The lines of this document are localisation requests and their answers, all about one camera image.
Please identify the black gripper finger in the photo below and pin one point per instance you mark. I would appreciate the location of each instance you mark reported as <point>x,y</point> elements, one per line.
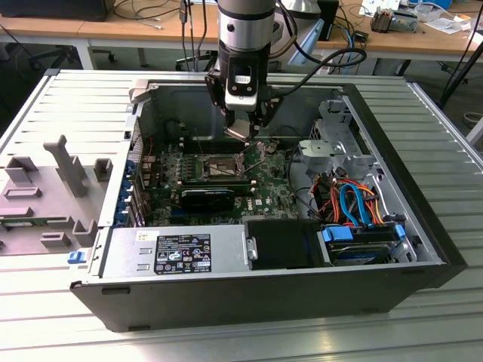
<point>269,109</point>
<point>218,90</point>

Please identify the silver CPU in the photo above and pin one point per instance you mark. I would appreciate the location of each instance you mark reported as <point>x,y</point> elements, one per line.
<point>238,129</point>

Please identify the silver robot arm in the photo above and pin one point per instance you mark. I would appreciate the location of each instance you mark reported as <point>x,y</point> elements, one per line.
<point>253,30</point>

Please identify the black RAM slot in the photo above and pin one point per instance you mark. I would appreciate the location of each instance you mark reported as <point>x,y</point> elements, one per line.
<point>215,148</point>
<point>211,142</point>

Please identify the CPU socket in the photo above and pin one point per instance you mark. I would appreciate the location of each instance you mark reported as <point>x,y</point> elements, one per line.
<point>219,161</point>

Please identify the black disk bay cover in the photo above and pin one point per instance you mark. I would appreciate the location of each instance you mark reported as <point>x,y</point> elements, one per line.
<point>279,245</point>

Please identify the CPU cooler heatsink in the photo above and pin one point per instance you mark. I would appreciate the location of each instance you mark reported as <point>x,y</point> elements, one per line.
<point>381,22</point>

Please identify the silver metal drive cage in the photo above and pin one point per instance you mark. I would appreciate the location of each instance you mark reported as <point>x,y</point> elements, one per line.
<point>320,149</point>

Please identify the white power strip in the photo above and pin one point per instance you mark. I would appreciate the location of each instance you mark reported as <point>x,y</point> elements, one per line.
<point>325,68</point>

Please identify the green motherboard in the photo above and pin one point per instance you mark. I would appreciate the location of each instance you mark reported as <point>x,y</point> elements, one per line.
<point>271,188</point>

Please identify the green RAM stick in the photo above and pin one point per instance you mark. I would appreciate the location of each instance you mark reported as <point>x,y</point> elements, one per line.
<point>22,224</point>
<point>215,184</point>

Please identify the tall black box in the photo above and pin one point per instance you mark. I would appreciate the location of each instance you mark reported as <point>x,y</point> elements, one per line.
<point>330,19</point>

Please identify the black graphics card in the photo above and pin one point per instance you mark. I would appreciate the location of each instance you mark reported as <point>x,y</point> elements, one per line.
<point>207,200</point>

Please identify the wooden desk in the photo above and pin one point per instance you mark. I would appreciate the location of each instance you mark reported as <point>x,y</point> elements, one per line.
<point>124,28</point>

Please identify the black power adapter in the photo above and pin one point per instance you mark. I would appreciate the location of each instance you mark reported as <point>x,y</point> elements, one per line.
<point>360,36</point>

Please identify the white printed cardboard box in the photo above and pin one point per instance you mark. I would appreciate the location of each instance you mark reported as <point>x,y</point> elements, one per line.
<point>377,5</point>

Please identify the small grey device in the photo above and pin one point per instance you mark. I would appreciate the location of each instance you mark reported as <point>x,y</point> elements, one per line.
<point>405,24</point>

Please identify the hard disk in blue carrier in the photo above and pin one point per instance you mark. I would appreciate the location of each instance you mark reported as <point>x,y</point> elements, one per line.
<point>358,254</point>

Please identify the black office chair base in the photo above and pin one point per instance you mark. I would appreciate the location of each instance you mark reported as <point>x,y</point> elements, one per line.
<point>49,56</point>

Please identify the silver power supply unit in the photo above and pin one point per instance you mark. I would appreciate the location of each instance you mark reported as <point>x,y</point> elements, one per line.
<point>124,249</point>

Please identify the black equipment box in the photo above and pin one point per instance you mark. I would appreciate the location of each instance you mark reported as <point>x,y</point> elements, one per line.
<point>53,9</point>

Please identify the grey parts rack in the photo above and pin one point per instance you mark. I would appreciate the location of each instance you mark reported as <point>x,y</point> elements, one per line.
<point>49,181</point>

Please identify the white paper sheet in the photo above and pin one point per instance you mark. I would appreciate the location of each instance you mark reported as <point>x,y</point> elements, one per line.
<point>445,25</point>

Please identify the black tripod stand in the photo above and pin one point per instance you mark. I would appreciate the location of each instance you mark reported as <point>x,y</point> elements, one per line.
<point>461,71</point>

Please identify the black open PC case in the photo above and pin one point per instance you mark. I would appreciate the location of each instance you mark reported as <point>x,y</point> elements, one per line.
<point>226,301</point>

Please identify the blue plastic latch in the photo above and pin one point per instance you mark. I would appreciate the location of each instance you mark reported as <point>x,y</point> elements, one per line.
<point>76,257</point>

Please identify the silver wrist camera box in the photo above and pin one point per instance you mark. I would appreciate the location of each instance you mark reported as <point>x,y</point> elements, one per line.
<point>241,102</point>

